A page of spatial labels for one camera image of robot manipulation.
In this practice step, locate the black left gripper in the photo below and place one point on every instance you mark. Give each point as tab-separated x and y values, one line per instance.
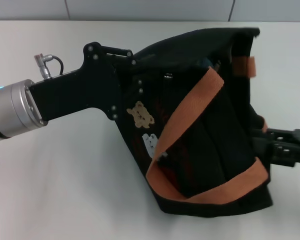
85	92

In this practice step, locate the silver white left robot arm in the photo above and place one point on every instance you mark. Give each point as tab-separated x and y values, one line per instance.
12	110

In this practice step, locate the small silver pocket zipper pull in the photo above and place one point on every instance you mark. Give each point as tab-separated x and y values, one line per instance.
168	76

